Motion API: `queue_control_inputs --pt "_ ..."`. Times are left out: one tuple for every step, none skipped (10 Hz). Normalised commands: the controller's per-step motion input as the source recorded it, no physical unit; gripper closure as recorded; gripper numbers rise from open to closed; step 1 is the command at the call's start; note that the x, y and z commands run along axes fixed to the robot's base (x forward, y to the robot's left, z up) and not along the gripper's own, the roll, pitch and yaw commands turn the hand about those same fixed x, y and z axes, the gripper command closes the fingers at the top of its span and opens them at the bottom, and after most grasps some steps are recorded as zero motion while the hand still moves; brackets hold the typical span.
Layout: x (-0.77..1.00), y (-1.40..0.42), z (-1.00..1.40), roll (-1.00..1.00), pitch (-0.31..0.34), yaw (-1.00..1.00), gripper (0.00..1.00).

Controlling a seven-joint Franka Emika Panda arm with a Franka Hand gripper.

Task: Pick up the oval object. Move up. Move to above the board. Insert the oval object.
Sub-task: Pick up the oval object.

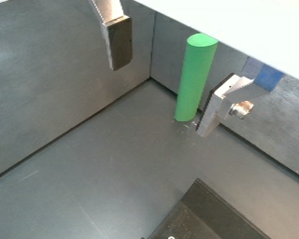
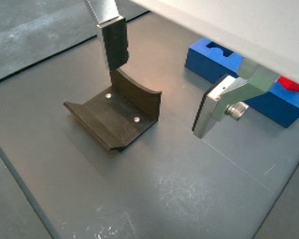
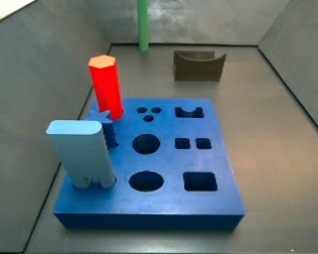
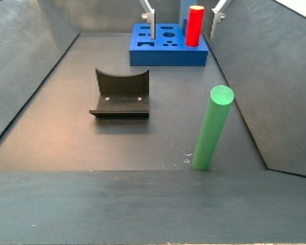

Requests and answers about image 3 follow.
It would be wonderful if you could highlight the green cylinder peg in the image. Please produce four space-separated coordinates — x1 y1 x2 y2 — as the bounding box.
136 0 149 52

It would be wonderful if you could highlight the blue shape sorter board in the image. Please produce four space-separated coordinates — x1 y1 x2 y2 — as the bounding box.
54 98 244 230

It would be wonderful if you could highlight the light blue oval peg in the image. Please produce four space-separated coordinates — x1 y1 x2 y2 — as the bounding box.
46 120 114 189

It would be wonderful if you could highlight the dark blue star peg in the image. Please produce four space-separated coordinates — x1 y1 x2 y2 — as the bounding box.
86 110 117 148

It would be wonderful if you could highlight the black curved holder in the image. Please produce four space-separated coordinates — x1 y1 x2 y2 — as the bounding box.
173 51 227 81

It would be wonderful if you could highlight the red hexagonal peg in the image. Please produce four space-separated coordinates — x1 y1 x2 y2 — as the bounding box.
87 55 122 120

